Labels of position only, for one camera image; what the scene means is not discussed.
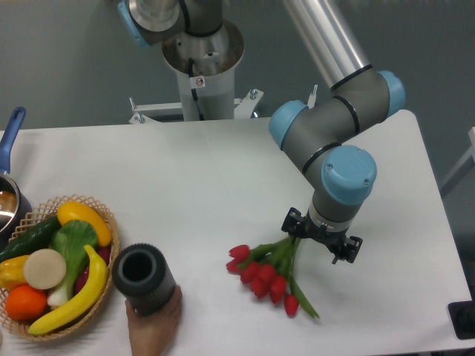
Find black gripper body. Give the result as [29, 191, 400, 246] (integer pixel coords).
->
[290, 212, 347, 254]

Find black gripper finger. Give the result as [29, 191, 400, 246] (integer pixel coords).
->
[281, 207, 303, 235]
[331, 236, 363, 264]

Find red tulip bouquet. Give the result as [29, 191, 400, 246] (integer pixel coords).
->
[226, 237, 319, 318]

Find dark grey ribbed vase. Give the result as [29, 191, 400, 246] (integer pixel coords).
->
[112, 243, 176, 317]

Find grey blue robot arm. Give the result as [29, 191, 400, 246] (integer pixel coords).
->
[118, 1, 405, 263]

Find person's hand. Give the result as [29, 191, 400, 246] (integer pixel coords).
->
[125, 286, 183, 355]

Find black device at edge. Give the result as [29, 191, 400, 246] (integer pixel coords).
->
[448, 300, 474, 340]

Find red purple vegetable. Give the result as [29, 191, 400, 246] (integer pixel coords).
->
[73, 246, 111, 295]

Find green bok choy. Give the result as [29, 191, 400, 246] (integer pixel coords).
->
[47, 220, 97, 309]

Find yellow squash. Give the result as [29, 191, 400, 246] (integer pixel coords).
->
[56, 200, 112, 248]

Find woven wicker basket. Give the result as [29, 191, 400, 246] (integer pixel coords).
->
[1, 194, 120, 342]

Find yellow banana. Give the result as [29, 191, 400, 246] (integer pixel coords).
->
[27, 245, 108, 336]

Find beige round disc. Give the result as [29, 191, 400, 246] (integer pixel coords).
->
[23, 248, 67, 290]

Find green cucumber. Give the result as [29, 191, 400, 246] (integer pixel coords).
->
[1, 215, 61, 262]

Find orange fruit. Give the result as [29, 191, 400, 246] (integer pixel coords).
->
[5, 285, 47, 320]

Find yellow bell pepper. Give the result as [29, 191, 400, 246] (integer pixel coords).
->
[0, 255, 29, 291]

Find white frame at right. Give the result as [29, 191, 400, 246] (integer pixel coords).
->
[439, 127, 474, 199]

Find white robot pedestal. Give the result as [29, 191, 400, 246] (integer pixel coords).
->
[129, 20, 263, 124]

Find black pedestal cable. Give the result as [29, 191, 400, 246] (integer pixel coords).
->
[187, 58, 205, 122]

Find blue handled saucepan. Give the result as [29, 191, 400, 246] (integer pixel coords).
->
[1, 107, 32, 249]

